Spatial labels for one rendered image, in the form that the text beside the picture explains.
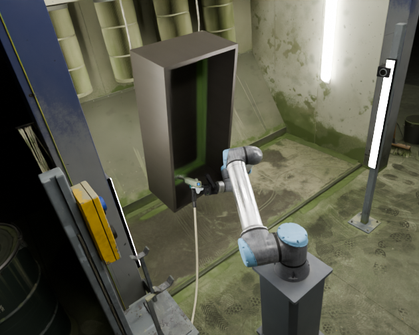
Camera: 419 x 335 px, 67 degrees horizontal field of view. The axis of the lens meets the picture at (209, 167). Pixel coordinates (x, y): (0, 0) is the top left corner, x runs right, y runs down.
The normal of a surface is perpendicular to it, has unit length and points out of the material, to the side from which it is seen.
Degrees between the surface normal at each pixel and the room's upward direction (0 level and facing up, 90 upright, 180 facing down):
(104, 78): 90
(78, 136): 90
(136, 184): 57
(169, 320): 0
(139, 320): 0
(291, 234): 5
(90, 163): 90
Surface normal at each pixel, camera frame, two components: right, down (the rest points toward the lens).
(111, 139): 0.43, -0.15
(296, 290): -0.11, -0.84
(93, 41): 0.59, 0.36
